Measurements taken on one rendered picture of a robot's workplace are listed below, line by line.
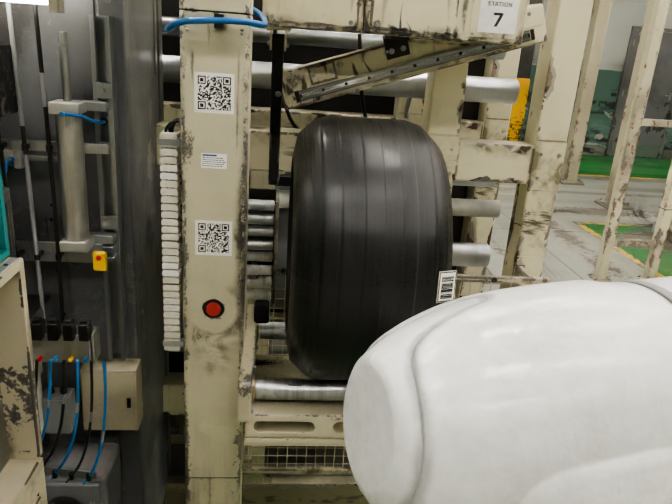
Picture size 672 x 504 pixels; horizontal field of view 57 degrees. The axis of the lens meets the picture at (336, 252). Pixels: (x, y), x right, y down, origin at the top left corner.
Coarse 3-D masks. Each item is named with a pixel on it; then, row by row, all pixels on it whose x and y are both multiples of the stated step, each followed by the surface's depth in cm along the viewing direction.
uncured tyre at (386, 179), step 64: (320, 128) 123; (384, 128) 124; (320, 192) 113; (384, 192) 113; (448, 192) 119; (320, 256) 111; (384, 256) 111; (448, 256) 116; (320, 320) 114; (384, 320) 114
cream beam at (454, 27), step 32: (288, 0) 138; (320, 0) 138; (352, 0) 139; (384, 0) 139; (416, 0) 140; (448, 0) 140; (480, 0) 141; (352, 32) 142; (384, 32) 142; (416, 32) 142; (448, 32) 143; (480, 32) 143
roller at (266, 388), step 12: (264, 384) 132; (276, 384) 133; (288, 384) 133; (300, 384) 133; (312, 384) 133; (324, 384) 134; (336, 384) 134; (264, 396) 132; (276, 396) 132; (288, 396) 133; (300, 396) 133; (312, 396) 133; (324, 396) 133; (336, 396) 134
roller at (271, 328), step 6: (264, 324) 159; (270, 324) 159; (276, 324) 159; (282, 324) 159; (264, 330) 158; (270, 330) 158; (276, 330) 158; (282, 330) 159; (258, 336) 158; (264, 336) 159; (270, 336) 159; (276, 336) 159; (282, 336) 159
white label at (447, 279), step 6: (456, 270) 115; (444, 276) 114; (450, 276) 115; (456, 276) 115; (438, 282) 114; (444, 282) 114; (450, 282) 115; (438, 288) 114; (444, 288) 115; (450, 288) 115; (438, 294) 114; (444, 294) 115; (450, 294) 116; (438, 300) 115; (444, 300) 115; (450, 300) 116
